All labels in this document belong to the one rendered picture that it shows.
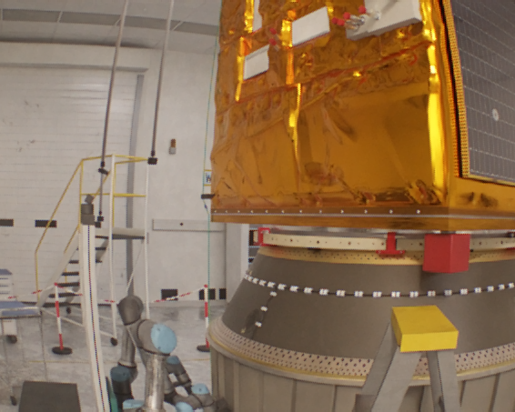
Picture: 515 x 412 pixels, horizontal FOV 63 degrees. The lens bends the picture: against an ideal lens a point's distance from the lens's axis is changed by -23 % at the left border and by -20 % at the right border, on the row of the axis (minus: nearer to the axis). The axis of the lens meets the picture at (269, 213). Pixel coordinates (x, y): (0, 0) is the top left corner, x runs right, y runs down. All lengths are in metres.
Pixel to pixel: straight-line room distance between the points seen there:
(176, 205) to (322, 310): 8.17
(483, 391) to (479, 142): 1.06
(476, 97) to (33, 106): 8.60
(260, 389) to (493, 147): 1.45
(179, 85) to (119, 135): 1.71
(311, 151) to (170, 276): 8.03
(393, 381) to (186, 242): 9.20
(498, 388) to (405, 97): 1.31
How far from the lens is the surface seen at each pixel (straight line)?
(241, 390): 2.41
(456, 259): 1.80
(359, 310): 2.07
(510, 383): 2.27
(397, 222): 1.93
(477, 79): 1.95
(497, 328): 2.19
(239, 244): 9.85
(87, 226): 2.12
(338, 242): 2.17
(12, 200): 9.38
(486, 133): 1.92
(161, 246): 10.05
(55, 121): 9.58
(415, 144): 1.81
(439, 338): 1.20
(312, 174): 2.33
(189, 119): 10.40
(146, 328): 2.01
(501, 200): 2.07
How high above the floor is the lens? 1.79
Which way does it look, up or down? level
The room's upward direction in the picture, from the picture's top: 1 degrees clockwise
